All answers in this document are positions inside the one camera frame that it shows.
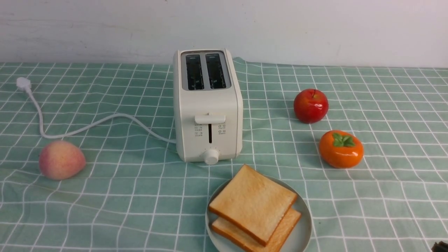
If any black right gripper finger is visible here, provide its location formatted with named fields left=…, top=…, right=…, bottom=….
left=432, top=241, right=448, bottom=252

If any white toaster power cable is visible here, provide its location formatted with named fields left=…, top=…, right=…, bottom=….
left=16, top=77, right=177, bottom=144

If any light green round plate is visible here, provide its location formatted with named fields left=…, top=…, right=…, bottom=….
left=206, top=176, right=312, bottom=252

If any red apple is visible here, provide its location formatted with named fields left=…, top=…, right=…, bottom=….
left=293, top=88, right=329, bottom=124

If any white two-slot toaster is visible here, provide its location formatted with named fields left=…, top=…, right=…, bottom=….
left=173, top=48, right=244, bottom=165

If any orange persimmon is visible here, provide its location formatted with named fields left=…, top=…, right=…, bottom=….
left=318, top=130, right=364, bottom=169

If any toast slice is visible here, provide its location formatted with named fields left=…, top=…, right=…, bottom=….
left=211, top=208, right=301, bottom=252
left=208, top=164, right=298, bottom=245

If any green checkered tablecloth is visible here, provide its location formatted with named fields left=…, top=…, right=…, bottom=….
left=0, top=58, right=448, bottom=252

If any pink peach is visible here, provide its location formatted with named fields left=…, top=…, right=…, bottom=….
left=38, top=140, right=86, bottom=181

